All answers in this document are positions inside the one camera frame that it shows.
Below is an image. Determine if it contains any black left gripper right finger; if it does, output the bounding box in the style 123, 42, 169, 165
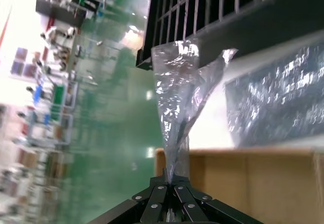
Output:
172, 176, 264, 224

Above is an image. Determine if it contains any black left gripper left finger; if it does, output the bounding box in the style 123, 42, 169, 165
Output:
87, 175, 169, 224

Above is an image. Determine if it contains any grey antistatic bag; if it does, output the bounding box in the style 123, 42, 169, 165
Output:
150, 38, 239, 184
223, 44, 324, 149

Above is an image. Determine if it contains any brown cardboard box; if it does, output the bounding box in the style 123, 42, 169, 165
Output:
154, 147, 324, 224

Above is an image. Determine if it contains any black slotted container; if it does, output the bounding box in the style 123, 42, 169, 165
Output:
135, 0, 324, 71

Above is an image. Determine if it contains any white shelf rack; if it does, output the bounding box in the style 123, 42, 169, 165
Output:
26, 111, 74, 146

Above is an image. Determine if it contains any rack with blue bins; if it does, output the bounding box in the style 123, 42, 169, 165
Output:
32, 81, 78, 110

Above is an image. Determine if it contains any poster with building photos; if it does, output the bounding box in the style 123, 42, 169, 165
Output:
0, 39, 49, 83

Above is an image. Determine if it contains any black cabinet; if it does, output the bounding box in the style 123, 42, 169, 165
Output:
35, 0, 88, 28

